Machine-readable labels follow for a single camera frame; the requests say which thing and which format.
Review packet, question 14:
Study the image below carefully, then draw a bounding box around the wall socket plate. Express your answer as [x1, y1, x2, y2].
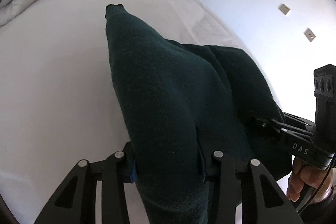
[304, 28, 316, 42]

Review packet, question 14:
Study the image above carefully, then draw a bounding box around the white bed sheet mattress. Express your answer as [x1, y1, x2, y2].
[0, 0, 292, 224]

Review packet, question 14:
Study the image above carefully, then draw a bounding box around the dark green knit sweater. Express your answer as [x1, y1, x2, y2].
[105, 5, 292, 223]

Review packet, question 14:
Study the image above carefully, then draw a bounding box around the wall light switch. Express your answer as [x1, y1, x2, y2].
[278, 3, 290, 15]

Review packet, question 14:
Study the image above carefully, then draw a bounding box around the person right hand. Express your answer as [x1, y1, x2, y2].
[286, 157, 335, 203]

